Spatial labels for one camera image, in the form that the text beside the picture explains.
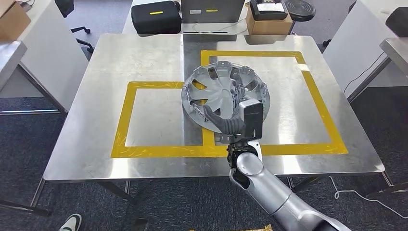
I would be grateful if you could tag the person's shoe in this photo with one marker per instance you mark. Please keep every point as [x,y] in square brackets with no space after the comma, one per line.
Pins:
[70,223]

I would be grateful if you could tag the black office chair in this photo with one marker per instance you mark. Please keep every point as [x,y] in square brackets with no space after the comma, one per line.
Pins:
[398,21]
[63,4]

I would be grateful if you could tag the silver wheel hubcap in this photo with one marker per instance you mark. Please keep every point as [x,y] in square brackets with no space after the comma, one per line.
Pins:
[220,92]

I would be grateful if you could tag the black carry case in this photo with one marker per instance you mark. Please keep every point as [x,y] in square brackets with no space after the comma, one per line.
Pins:
[156,23]

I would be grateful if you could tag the black device white screen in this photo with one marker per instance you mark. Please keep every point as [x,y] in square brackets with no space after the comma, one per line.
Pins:
[267,16]

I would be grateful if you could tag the grey laptop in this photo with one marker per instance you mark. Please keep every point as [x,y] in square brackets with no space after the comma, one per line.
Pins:
[223,16]

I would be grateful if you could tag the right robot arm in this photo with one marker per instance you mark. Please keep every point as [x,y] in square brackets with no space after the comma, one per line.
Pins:
[271,191]

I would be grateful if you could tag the black round stool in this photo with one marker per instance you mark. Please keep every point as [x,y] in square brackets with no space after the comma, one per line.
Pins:
[299,10]

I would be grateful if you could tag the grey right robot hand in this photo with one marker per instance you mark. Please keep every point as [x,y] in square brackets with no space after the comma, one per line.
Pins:
[213,118]

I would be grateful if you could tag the cardboard box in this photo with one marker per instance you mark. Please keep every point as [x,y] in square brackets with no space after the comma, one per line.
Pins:
[12,19]
[267,28]

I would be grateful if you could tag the yellow floor tape square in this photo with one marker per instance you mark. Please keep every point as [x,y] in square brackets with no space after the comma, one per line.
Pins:
[255,228]

